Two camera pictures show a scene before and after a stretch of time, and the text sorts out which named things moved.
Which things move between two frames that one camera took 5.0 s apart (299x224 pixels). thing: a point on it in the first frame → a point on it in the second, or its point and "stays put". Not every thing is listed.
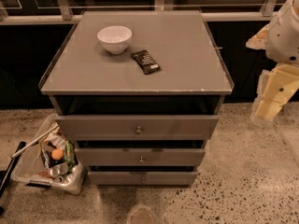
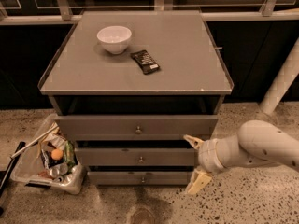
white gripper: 284,36 → 206,156
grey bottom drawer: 142,177 stays put
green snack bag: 70,154 stays put
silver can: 56,172 stays put
